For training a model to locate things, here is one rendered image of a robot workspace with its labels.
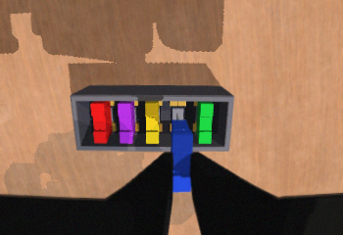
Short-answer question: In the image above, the yellow fuse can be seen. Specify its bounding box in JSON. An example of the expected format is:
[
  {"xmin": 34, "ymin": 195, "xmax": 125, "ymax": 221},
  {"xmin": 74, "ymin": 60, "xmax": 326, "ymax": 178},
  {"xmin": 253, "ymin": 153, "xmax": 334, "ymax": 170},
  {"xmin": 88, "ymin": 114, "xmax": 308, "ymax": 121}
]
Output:
[{"xmin": 145, "ymin": 101, "xmax": 160, "ymax": 144}]

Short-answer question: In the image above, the green fuse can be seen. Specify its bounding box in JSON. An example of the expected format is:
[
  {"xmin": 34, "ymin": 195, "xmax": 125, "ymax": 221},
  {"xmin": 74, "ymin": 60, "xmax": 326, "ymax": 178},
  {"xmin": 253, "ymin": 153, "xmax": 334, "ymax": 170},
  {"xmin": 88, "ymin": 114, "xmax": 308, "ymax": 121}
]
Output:
[{"xmin": 196, "ymin": 102, "xmax": 214, "ymax": 144}]

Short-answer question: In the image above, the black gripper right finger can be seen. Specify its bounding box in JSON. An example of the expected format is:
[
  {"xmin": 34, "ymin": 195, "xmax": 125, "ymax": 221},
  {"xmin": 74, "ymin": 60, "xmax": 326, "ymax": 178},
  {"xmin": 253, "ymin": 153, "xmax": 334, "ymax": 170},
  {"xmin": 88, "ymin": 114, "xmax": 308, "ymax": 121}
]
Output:
[{"xmin": 190, "ymin": 152, "xmax": 343, "ymax": 235}]

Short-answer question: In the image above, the grey fuse block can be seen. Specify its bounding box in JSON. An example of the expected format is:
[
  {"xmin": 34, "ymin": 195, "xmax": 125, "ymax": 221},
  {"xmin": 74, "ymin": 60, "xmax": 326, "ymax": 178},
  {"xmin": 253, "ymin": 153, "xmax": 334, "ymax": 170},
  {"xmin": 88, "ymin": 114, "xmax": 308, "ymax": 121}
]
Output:
[{"xmin": 70, "ymin": 85, "xmax": 234, "ymax": 152}]

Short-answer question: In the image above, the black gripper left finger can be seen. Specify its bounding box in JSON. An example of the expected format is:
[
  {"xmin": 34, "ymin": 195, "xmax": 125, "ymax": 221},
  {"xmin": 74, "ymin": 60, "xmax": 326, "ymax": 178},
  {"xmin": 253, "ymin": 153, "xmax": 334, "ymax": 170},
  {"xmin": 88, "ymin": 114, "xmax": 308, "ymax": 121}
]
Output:
[{"xmin": 0, "ymin": 152, "xmax": 173, "ymax": 235}]

